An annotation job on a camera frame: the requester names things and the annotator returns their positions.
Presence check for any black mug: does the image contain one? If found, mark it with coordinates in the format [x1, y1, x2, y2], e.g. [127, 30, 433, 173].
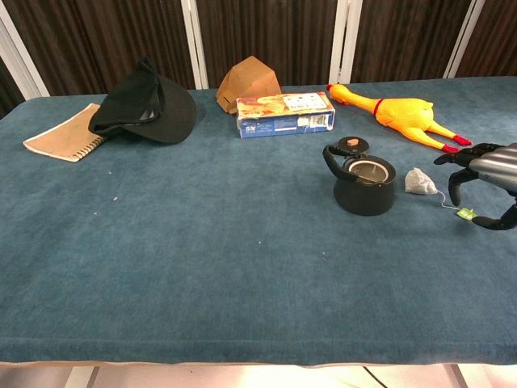
[322, 144, 397, 217]

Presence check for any brown cardboard box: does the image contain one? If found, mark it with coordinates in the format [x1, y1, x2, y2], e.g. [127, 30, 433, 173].
[215, 55, 283, 116]

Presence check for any blue table cloth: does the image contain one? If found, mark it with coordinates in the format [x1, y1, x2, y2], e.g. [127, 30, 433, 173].
[0, 82, 517, 367]

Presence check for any tea bag with green tag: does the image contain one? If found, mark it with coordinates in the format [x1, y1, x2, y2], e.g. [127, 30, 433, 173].
[403, 167, 476, 222]

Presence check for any brown spiral notebook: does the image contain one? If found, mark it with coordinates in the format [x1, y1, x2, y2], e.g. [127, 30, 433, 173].
[23, 103, 107, 164]

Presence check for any right robot hand black silver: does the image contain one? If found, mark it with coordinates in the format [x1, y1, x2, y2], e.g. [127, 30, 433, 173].
[434, 141, 517, 232]

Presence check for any black baseball cap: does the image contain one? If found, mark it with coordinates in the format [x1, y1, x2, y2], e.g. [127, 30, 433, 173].
[87, 56, 198, 146]

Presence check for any black cap with orange centre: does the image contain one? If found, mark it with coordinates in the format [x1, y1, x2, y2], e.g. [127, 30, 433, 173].
[338, 136, 370, 154]

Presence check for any white partition post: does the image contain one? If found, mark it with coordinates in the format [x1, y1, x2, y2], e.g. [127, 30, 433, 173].
[0, 3, 51, 99]
[179, 0, 210, 90]
[328, 0, 364, 85]
[445, 0, 487, 80]

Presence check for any blue orange snack box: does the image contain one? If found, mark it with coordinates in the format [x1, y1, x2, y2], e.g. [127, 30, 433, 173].
[235, 91, 337, 141]

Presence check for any yellow rubber chicken toy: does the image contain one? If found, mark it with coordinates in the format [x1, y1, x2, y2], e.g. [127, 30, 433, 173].
[326, 82, 473, 154]

